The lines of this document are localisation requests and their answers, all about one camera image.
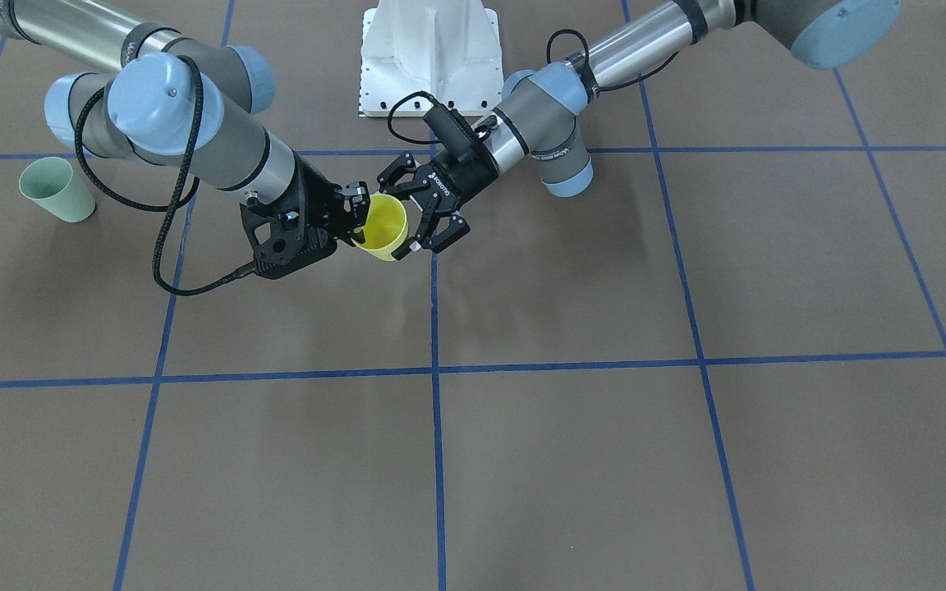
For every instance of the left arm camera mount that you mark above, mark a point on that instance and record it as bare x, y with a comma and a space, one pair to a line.
453, 131

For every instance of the yellow plastic cup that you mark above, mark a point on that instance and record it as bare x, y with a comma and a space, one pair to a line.
386, 227

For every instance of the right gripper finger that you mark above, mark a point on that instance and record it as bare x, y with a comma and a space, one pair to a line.
357, 208

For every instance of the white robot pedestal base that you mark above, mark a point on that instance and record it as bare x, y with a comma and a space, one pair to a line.
450, 49

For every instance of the light green plastic cup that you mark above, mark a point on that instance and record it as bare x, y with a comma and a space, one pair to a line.
52, 184

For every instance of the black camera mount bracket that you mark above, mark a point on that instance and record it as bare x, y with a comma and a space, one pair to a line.
282, 240

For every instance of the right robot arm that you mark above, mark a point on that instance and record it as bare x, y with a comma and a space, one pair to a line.
156, 96

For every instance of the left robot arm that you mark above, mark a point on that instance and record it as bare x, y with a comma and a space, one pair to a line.
538, 116

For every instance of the brown paper table mat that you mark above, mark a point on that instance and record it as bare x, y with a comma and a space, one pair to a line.
722, 367

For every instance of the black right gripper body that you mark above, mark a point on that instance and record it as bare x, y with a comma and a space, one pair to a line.
319, 197

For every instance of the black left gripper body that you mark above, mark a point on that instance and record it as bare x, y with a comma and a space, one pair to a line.
463, 177

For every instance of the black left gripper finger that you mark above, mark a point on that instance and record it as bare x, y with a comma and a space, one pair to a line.
435, 232
403, 177

